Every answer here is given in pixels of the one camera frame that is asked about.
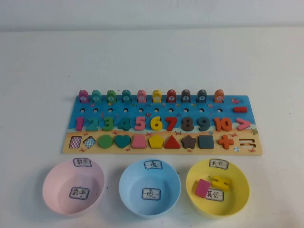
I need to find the magenta fish peg number one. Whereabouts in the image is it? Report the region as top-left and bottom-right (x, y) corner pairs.
(78, 89), (90, 103)

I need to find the blue plastic bowl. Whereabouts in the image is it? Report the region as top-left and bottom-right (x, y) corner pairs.
(118, 159), (181, 219)

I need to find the teal heart block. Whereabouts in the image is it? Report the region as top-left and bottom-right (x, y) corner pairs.
(114, 134), (132, 149)

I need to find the colourful wooden puzzle board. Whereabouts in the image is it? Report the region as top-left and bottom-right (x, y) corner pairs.
(62, 95), (264, 156)

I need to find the paper label on blue rim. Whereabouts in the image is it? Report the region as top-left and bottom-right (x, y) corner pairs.
(143, 160), (163, 170)

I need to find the yellow plastic bowl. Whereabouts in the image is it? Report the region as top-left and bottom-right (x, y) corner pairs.
(186, 158), (250, 219)

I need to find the teal fish peg number two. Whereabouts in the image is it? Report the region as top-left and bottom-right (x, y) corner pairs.
(91, 89), (103, 103)

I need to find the paper label on yellow rim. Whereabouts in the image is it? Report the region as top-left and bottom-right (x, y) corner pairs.
(209, 159), (229, 170)

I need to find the green wooden number three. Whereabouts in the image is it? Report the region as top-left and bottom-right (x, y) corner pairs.
(102, 116), (115, 132)

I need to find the pink trapezoid block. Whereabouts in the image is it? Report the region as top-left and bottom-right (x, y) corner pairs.
(132, 134), (147, 149)

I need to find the slate wooden number nine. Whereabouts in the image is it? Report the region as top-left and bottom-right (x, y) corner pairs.
(197, 116), (211, 132)

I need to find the pink rectangle block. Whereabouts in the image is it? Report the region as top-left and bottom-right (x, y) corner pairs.
(195, 179), (210, 198)

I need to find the yellow fish peg number six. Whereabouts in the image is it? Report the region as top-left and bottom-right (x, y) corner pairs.
(152, 89), (162, 103)

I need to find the dark teal wooden number four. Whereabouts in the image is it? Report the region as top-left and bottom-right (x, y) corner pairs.
(117, 116), (132, 132)

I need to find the orange plus sign block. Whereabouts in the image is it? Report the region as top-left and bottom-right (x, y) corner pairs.
(218, 134), (235, 150)

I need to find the pink wooden number five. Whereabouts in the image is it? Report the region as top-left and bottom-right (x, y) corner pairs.
(134, 116), (148, 132)

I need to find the orange fish peg number ten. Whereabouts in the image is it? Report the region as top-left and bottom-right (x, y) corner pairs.
(214, 89), (225, 103)

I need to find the teal wooden number two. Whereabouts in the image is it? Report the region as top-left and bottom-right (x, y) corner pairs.
(85, 116), (101, 131)

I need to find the slate fish peg number nine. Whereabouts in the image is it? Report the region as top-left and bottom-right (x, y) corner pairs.
(197, 89), (208, 103)

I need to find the red fish peg number seven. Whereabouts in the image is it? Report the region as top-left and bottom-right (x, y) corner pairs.
(166, 89), (177, 103)

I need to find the yellow equals sign block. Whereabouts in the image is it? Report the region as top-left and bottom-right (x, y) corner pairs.
(211, 175), (230, 191)

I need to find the brown wooden number eight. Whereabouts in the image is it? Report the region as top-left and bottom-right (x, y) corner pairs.
(181, 116), (196, 132)

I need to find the red wooden number seven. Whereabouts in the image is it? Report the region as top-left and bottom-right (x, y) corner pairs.
(165, 116), (178, 132)

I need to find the orange wooden number ten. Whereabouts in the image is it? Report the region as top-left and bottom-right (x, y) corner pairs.
(213, 116), (233, 132)

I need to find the dark teal fish peg four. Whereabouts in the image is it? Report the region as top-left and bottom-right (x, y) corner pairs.
(122, 89), (133, 103)

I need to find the yellow wooden number six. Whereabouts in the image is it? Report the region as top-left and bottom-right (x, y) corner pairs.
(150, 116), (164, 132)

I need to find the paper label inside yellow bowl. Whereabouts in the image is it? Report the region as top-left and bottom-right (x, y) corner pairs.
(205, 189), (225, 201)

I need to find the yellow pentagon block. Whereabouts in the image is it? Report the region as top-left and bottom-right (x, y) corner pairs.
(148, 134), (165, 149)

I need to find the paper label on pink rim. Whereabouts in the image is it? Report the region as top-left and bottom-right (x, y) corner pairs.
(73, 157), (93, 168)

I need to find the magenta wooden number one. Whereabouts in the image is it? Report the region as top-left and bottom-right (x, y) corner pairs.
(75, 116), (85, 131)

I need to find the pink plastic bowl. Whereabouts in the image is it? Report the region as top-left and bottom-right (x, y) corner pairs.
(42, 158), (105, 218)

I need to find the pink greater-than sign block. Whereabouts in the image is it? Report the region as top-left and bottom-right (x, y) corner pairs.
(236, 117), (252, 131)

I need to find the slate square block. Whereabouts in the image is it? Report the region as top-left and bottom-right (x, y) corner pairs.
(198, 135), (215, 150)

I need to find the brown star block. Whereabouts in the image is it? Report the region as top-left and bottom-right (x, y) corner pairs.
(180, 134), (198, 149)

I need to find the green fish peg number three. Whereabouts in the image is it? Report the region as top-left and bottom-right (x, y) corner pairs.
(106, 89), (117, 103)

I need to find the brown fish peg number eight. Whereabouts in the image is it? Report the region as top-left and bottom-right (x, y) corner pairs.
(181, 89), (192, 103)

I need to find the pink fish peg number five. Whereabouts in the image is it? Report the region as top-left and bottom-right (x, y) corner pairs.
(137, 89), (148, 103)

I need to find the paper label inside pink bowl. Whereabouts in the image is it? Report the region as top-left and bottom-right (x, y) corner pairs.
(69, 186), (90, 200)

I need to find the green circle block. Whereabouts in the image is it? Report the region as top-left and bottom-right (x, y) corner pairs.
(98, 134), (114, 149)

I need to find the red triangle block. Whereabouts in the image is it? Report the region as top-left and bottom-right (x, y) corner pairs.
(164, 134), (183, 149)

